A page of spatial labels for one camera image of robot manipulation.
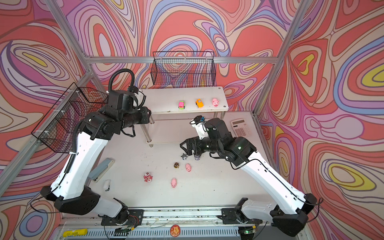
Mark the yellow marker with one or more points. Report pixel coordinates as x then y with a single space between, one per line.
75 233

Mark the pink pig toy front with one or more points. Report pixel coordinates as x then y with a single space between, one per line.
174 182

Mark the white shelf table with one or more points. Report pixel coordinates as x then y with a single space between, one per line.
169 125

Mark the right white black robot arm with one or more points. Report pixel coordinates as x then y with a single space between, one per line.
290 207

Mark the pink pig toy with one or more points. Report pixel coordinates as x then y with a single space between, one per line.
215 102
174 182
188 167

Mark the pink white calculator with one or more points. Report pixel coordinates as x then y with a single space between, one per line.
241 128

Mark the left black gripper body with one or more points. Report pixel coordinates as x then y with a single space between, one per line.
140 116

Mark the back black wire basket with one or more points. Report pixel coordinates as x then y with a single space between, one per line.
183 69

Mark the grey shark toy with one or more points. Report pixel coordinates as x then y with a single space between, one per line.
184 156

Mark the red pink bear toy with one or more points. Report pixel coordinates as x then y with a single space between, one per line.
148 177

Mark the pink green toy car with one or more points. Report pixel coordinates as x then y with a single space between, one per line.
181 105

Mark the black wire basket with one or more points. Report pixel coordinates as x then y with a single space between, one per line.
183 69
55 129

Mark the grey stapler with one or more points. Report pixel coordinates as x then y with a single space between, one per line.
98 172

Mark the red round sticker badge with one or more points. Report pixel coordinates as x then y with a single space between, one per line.
175 231

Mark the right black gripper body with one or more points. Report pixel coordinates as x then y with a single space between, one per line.
202 146

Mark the orange toy car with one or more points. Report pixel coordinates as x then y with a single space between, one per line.
199 103

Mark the left black wire basket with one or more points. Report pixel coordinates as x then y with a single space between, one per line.
55 129

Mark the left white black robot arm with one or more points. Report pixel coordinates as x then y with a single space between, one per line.
69 192

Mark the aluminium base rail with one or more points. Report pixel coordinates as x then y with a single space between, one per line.
210 222

